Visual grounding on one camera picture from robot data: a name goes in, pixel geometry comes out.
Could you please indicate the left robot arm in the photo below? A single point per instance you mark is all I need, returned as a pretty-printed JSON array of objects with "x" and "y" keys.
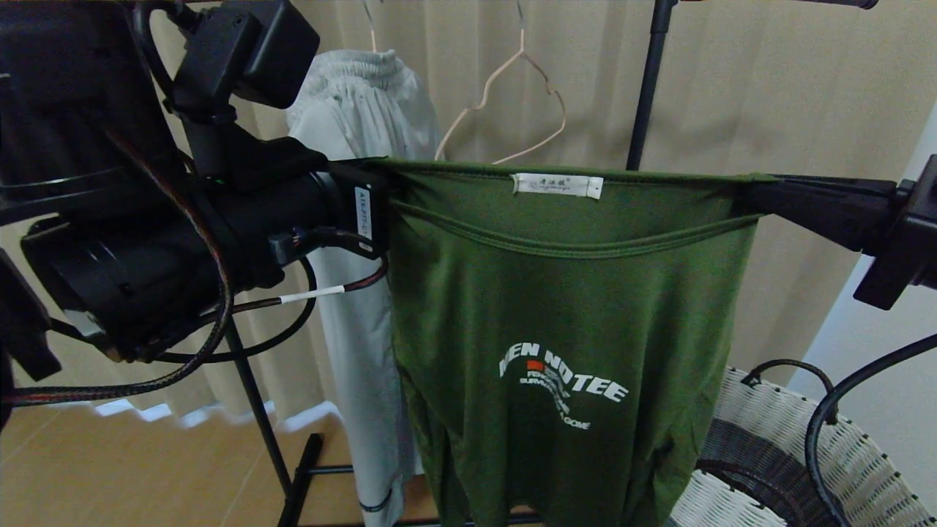
[{"x": 66, "y": 95}]

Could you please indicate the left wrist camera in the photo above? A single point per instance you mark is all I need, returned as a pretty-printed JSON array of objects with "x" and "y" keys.
[{"x": 249, "y": 44}]

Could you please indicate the black clothes rack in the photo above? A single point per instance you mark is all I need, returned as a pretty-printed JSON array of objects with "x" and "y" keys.
[{"x": 647, "y": 88}]

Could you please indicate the pink clothes hanger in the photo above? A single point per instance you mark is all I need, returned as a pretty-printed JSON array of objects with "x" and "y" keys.
[
  {"x": 372, "y": 36},
  {"x": 522, "y": 42}
]

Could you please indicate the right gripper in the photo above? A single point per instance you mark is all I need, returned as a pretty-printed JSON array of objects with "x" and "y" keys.
[{"x": 908, "y": 241}]

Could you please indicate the pale grey shorts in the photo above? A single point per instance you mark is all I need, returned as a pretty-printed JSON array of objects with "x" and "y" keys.
[{"x": 359, "y": 117}]

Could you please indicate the green garment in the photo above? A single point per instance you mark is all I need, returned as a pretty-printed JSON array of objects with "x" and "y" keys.
[{"x": 571, "y": 307}]

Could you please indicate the white laundry basket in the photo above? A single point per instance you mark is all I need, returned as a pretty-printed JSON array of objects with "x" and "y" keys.
[{"x": 878, "y": 476}]

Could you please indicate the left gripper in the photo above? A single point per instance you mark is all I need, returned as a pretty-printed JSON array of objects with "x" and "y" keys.
[{"x": 146, "y": 263}]

